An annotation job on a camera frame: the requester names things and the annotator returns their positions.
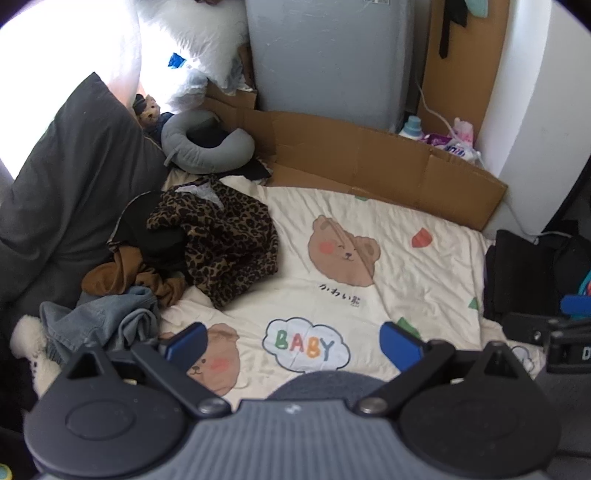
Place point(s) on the grey neck pillow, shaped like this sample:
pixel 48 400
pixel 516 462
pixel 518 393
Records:
pixel 207 157

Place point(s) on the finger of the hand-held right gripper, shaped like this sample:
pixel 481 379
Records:
pixel 521 326
pixel 575 307

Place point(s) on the white detergent bottle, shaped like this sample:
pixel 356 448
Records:
pixel 411 129

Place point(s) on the brown garment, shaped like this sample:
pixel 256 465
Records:
pixel 120 272

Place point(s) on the brown cardboard wall panel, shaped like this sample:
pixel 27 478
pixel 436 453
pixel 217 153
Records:
pixel 466 78

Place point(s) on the grey cabinet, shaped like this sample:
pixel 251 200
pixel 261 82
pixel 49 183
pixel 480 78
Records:
pixel 323 60

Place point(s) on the dark grey pillow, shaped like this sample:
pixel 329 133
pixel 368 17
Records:
pixel 78 184

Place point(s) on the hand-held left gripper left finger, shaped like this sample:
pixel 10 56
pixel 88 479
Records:
pixel 187 344

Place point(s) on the teal hanging item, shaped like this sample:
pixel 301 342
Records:
pixel 478 5

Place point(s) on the white pillow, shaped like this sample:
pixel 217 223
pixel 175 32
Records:
pixel 198 37

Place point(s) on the plush doll toy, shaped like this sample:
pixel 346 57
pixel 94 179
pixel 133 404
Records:
pixel 148 113

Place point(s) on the black bag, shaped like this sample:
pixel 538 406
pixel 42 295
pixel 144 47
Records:
pixel 517 272

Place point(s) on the blue denim jeans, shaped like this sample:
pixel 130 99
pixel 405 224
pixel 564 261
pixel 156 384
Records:
pixel 92 318

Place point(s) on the black garment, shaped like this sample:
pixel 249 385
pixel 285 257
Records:
pixel 157 240

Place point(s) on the leopard print pants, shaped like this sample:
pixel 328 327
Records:
pixel 226 240

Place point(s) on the black cloth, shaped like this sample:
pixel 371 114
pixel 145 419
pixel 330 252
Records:
pixel 251 173

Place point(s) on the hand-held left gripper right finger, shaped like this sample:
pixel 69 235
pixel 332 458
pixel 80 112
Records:
pixel 399 346

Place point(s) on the brown cardboard sheet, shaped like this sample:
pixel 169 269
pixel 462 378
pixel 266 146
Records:
pixel 369 157

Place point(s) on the cream bear print bed sheet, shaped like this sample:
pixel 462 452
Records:
pixel 415 286

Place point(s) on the white fleece garment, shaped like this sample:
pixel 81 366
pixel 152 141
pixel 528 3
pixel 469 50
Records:
pixel 27 337

